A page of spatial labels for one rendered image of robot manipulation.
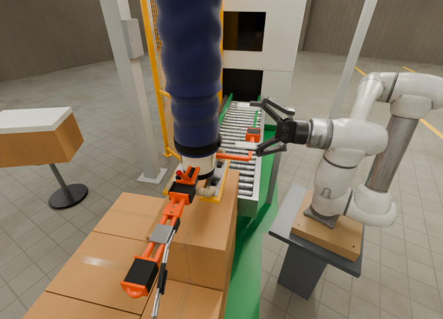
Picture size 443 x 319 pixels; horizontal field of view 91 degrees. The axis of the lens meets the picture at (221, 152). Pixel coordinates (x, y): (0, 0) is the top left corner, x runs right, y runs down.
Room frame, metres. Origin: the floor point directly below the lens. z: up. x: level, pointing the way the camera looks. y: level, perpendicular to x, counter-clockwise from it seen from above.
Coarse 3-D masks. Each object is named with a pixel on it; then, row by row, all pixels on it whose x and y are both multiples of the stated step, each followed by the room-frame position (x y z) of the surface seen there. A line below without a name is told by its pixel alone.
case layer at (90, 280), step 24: (120, 216) 1.08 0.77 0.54; (144, 216) 1.09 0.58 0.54; (96, 240) 0.88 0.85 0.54; (120, 240) 0.88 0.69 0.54; (144, 240) 0.89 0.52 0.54; (72, 264) 0.71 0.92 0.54; (96, 264) 0.71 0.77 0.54; (120, 264) 0.72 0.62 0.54; (48, 288) 0.58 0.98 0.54; (72, 288) 0.58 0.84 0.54; (96, 288) 0.58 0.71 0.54; (120, 288) 0.58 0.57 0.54; (168, 288) 0.58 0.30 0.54; (192, 288) 0.58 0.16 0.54; (48, 312) 0.46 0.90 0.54; (72, 312) 0.46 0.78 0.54; (96, 312) 0.46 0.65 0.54; (120, 312) 0.46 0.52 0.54; (144, 312) 0.46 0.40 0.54; (168, 312) 0.46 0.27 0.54; (192, 312) 0.46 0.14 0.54; (216, 312) 0.47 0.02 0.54
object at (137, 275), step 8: (136, 256) 0.36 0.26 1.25; (136, 264) 0.34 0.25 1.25; (144, 264) 0.34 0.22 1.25; (152, 264) 0.34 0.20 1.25; (128, 272) 0.32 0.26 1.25; (136, 272) 0.32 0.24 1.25; (144, 272) 0.32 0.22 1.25; (152, 272) 0.32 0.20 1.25; (128, 280) 0.30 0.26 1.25; (136, 280) 0.30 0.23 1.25; (144, 280) 0.30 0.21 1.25; (152, 280) 0.31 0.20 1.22; (136, 288) 0.28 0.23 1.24; (144, 288) 0.28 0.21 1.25
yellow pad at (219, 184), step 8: (216, 160) 1.03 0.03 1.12; (224, 168) 0.96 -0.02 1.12; (224, 176) 0.90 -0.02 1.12; (208, 184) 0.83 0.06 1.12; (216, 184) 0.83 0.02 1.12; (224, 184) 0.85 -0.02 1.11; (216, 192) 0.77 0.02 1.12; (200, 200) 0.74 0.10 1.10; (208, 200) 0.73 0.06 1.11; (216, 200) 0.72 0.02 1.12
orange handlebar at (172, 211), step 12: (216, 156) 0.93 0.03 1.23; (228, 156) 0.92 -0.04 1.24; (240, 156) 0.91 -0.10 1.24; (192, 180) 0.73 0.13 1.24; (168, 204) 0.58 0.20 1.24; (180, 204) 0.59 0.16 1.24; (168, 216) 0.54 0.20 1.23; (180, 216) 0.55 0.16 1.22; (144, 252) 0.39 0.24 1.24; (156, 252) 0.39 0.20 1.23
